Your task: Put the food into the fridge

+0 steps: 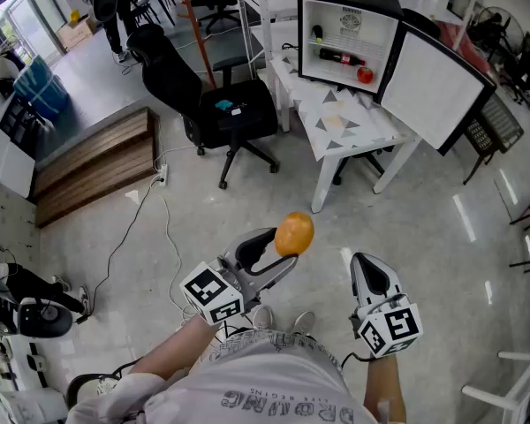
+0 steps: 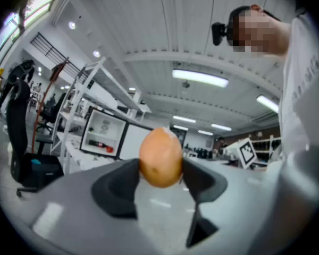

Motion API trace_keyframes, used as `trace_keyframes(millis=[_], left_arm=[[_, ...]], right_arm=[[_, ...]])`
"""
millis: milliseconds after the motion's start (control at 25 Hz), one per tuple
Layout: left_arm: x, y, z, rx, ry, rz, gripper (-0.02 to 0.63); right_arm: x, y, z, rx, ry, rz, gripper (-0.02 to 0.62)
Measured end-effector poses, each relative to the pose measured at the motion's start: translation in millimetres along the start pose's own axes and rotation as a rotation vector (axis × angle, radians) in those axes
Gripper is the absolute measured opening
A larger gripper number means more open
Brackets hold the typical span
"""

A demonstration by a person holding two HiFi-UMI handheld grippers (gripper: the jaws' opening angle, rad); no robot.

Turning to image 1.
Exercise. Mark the black wicker chair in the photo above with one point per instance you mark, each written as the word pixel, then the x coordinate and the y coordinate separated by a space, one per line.
pixel 497 124

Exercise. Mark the person's left forearm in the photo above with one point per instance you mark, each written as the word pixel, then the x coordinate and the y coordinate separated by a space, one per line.
pixel 176 347

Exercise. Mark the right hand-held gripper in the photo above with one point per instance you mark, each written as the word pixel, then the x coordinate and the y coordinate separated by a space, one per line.
pixel 393 325

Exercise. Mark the person's shoe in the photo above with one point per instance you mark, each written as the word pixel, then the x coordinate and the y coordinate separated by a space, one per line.
pixel 305 323
pixel 262 317

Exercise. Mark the cardboard box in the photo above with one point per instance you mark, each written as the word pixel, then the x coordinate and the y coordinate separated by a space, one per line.
pixel 75 33

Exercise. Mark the white table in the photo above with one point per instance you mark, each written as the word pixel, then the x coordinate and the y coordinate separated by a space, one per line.
pixel 324 179

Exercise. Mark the person's right shoe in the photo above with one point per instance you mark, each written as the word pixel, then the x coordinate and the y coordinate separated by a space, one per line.
pixel 305 323

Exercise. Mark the yellow-brown oval fruit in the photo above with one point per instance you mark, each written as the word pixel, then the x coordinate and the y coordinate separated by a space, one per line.
pixel 294 234

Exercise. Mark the small teal object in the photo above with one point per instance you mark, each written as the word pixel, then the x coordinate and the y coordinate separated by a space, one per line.
pixel 223 104

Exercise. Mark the small white case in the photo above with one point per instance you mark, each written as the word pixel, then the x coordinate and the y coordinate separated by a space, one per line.
pixel 236 111

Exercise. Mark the black mesh office chair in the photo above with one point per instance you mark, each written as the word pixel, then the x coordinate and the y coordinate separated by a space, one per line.
pixel 172 77

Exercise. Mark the black standing fan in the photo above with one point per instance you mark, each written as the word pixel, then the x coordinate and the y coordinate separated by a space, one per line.
pixel 497 29

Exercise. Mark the person's white printed shirt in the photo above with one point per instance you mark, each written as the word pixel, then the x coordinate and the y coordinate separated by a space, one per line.
pixel 256 382

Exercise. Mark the dark bottle with red label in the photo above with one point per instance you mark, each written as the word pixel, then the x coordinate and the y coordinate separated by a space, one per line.
pixel 335 55

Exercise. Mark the white chair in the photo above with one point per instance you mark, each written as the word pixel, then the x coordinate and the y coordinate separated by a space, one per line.
pixel 512 395

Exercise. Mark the white power strip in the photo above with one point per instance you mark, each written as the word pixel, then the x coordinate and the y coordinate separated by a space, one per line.
pixel 162 175

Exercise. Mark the black white handheld device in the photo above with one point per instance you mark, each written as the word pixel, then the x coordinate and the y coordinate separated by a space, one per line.
pixel 40 318
pixel 103 2

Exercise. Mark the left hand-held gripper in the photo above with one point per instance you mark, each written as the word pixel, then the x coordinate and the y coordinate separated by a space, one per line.
pixel 212 292

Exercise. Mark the white metal shelf rack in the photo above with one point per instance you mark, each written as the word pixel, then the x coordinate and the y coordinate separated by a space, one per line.
pixel 247 20

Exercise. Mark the white cabinet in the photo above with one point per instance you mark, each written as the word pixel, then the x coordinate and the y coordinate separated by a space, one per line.
pixel 6 157

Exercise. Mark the dark purple eggplant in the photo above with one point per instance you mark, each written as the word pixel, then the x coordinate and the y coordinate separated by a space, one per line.
pixel 317 32

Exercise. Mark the wooden step platform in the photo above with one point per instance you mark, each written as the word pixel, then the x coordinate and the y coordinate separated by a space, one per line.
pixel 97 161

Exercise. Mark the person's left shoe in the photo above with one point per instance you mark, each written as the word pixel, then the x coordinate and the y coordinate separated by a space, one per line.
pixel 262 317

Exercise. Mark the blue plastic bin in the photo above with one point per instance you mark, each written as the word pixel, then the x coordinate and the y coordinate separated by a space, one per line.
pixel 40 88

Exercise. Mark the orange wooden coat rack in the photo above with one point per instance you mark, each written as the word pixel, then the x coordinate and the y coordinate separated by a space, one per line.
pixel 199 33

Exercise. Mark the pink cloth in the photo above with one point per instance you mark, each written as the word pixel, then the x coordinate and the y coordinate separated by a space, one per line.
pixel 461 42

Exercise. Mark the red tomato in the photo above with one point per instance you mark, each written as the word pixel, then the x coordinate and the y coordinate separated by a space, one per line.
pixel 365 74

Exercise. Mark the person's right forearm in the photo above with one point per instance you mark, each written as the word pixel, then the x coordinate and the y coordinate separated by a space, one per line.
pixel 384 382

